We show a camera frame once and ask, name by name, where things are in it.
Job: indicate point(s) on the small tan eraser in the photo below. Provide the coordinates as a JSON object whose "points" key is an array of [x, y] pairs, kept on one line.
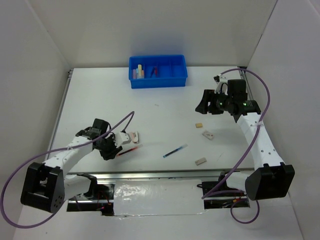
{"points": [[198, 125]]}

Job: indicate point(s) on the blue ballpoint pen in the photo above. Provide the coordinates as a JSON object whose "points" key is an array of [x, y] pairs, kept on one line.
{"points": [[152, 72]]}

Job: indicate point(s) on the blue refill pen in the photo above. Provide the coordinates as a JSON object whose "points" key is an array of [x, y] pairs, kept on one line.
{"points": [[175, 150]]}

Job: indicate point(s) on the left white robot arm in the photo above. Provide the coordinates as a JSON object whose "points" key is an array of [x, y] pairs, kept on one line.
{"points": [[47, 185]]}

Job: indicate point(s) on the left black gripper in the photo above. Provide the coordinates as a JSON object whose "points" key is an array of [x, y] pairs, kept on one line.
{"points": [[113, 152]]}

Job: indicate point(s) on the blue divided plastic bin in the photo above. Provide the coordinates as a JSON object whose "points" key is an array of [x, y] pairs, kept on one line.
{"points": [[172, 71]]}

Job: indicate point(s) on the grey white eraser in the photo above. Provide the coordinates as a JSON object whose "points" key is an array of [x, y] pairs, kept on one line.
{"points": [[200, 161]]}

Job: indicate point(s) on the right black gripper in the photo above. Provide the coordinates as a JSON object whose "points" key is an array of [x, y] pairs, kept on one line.
{"points": [[209, 96]]}

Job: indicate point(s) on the pink white eraser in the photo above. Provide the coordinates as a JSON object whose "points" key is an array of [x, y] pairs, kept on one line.
{"points": [[134, 135]]}

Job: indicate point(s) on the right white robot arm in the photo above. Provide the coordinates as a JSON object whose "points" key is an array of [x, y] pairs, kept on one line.
{"points": [[271, 177]]}

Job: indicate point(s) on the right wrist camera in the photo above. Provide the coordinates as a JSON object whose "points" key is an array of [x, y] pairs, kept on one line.
{"points": [[220, 80]]}

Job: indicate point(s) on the red refill pen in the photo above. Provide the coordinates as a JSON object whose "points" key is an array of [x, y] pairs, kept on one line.
{"points": [[129, 150]]}

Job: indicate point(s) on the white red eraser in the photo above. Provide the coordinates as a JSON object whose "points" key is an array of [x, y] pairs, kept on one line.
{"points": [[208, 135]]}

